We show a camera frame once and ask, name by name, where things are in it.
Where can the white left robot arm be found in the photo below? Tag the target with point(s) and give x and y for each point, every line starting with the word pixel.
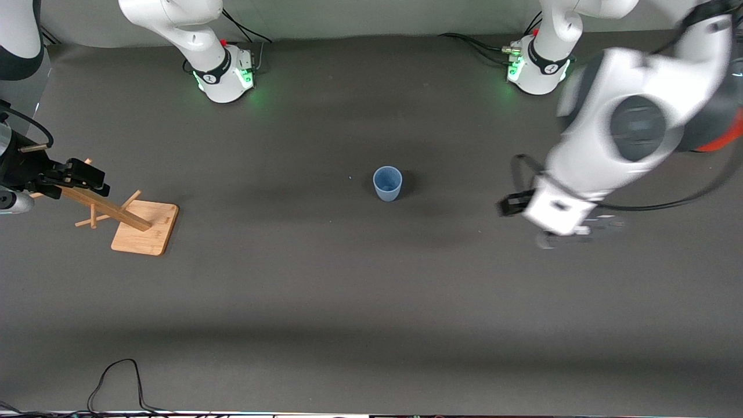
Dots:
pixel 603 157

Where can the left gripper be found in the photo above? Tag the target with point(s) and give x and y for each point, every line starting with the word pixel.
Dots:
pixel 512 204

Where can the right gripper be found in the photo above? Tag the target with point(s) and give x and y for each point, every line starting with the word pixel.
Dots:
pixel 23 164

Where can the orange cylindrical can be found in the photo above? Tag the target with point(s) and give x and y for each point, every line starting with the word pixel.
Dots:
pixel 731 136

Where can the wooden mug tree stand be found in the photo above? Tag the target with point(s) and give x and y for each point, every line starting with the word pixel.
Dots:
pixel 145 235

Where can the aluminium frame rail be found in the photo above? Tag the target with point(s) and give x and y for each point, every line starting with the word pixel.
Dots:
pixel 49 36

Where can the light blue plastic cup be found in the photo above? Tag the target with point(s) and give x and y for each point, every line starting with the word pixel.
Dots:
pixel 388 188

